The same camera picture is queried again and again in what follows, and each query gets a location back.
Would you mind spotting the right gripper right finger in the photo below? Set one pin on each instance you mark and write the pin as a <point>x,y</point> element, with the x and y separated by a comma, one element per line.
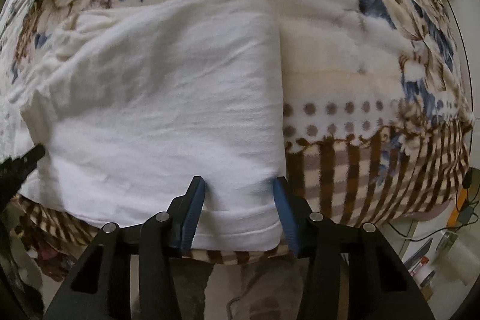
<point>353,272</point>

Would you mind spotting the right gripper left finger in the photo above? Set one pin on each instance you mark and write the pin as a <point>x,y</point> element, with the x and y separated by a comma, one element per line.
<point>98,286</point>

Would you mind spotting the floral fleece blanket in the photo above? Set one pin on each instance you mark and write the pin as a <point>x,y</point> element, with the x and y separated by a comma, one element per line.
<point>374,114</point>

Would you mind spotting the dark red clothes pile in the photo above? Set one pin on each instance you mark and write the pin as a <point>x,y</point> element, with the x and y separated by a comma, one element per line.
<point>54,256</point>

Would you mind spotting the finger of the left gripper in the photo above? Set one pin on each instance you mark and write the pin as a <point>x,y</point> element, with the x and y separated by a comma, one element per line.
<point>14,172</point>

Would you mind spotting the white pants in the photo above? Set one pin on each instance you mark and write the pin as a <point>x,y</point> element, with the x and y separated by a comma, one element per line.
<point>132,103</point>

